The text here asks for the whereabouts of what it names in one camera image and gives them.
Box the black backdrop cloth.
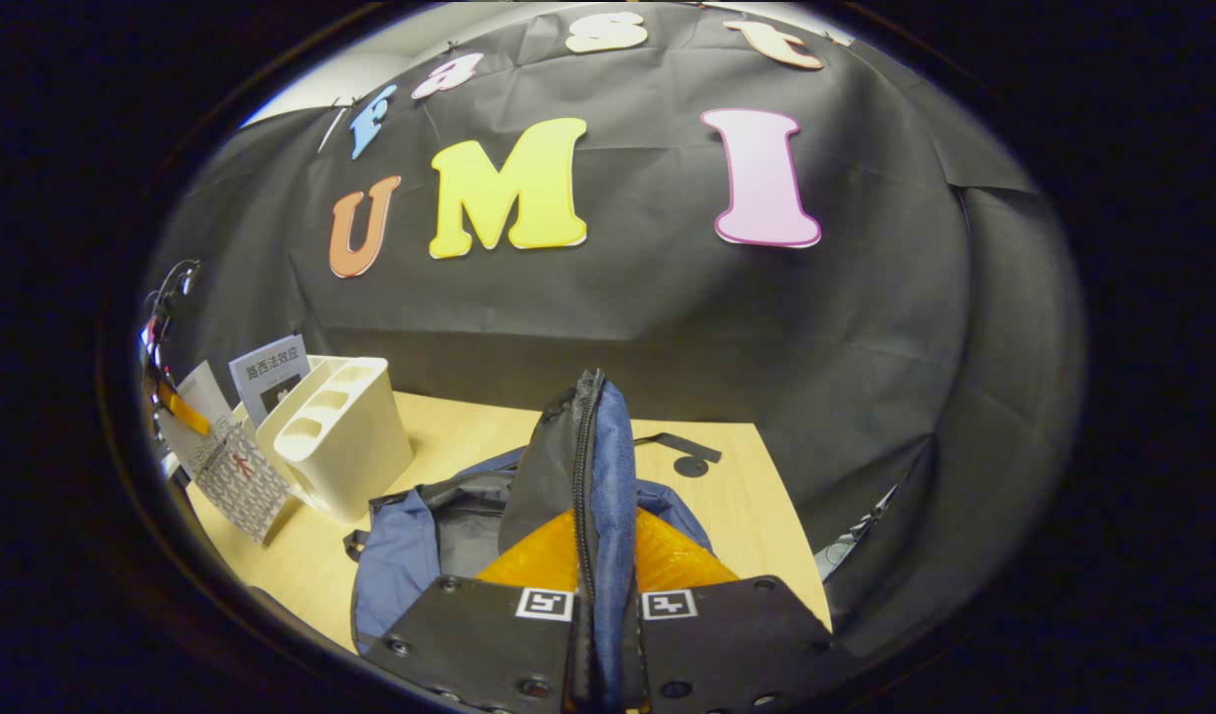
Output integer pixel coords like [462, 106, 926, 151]
[142, 5, 1085, 655]

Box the blue schoolbag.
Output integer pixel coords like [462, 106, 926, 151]
[342, 369, 724, 714]

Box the white plastic bookshelf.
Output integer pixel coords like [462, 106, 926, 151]
[233, 355, 417, 526]

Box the white book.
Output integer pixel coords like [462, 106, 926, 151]
[157, 360, 294, 546]

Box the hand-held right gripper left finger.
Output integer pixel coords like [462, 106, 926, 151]
[383, 507, 579, 714]

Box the blue-grey book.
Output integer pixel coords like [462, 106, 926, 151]
[228, 333, 312, 428]

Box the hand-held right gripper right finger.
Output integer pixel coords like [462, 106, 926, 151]
[632, 506, 837, 714]

